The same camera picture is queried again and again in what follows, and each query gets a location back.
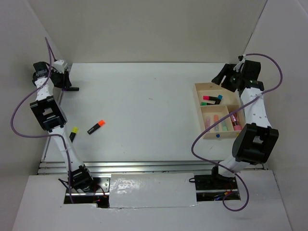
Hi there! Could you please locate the purple cable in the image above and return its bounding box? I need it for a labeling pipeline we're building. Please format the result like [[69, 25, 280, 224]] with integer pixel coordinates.
[[11, 37, 74, 204], [192, 53, 283, 212]]

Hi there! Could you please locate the purple cap black highlighter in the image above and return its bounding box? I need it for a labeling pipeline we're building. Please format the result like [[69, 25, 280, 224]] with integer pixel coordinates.
[[62, 87, 79, 91]]

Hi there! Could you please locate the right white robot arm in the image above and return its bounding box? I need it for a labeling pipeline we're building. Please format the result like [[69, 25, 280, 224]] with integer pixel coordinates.
[[210, 59, 279, 189]]

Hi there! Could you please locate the pink cap black highlighter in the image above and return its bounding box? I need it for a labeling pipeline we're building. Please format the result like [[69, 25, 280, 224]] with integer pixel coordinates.
[[203, 95, 218, 101]]

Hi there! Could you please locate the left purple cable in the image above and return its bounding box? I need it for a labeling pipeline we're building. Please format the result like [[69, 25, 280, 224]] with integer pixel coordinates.
[[11, 37, 74, 204]]

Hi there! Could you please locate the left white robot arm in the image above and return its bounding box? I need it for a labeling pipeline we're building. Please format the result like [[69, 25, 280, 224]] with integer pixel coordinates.
[[30, 60, 95, 193]]

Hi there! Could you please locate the blue cap black highlighter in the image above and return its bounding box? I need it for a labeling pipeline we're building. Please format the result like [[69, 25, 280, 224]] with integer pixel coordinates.
[[215, 95, 223, 104]]

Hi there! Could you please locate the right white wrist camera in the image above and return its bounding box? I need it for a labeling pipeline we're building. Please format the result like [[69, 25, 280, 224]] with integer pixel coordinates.
[[233, 54, 246, 73]]

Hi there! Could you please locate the pastel green highlighter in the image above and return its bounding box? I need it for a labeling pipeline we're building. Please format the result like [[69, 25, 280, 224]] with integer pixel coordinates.
[[221, 117, 229, 131]]

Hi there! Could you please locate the orange cap black highlighter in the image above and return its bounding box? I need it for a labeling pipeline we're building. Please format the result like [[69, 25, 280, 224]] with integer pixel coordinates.
[[87, 120, 105, 135]]

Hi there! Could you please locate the wooden compartment tray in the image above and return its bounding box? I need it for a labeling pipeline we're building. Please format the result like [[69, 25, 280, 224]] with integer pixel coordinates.
[[193, 83, 245, 139]]

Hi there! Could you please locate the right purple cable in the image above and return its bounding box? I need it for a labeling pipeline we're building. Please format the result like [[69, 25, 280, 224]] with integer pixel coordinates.
[[192, 53, 283, 212]]

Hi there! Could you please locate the green cap black highlighter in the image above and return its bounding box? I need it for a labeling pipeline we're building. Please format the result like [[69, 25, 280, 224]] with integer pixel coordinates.
[[200, 102, 215, 106]]

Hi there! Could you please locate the white front cover plate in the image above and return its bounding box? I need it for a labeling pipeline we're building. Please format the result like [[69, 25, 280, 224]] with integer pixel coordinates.
[[109, 173, 197, 208]]

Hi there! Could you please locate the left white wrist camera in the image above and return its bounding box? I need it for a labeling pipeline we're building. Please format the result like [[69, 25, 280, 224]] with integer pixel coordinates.
[[52, 60, 68, 74]]

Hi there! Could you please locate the yellow cap black highlighter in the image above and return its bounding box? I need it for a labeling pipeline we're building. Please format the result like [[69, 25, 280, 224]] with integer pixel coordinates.
[[69, 127, 79, 142]]

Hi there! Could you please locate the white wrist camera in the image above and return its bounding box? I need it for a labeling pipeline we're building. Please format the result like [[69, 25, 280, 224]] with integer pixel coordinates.
[[52, 60, 68, 74], [233, 54, 246, 73]]

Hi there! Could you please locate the pastel lilac highlighter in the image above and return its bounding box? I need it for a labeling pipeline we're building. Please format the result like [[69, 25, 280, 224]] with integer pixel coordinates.
[[205, 116, 211, 129]]

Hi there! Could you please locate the pastel orange cap highlighter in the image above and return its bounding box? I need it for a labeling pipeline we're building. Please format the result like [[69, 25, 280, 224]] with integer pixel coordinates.
[[214, 115, 219, 132]]

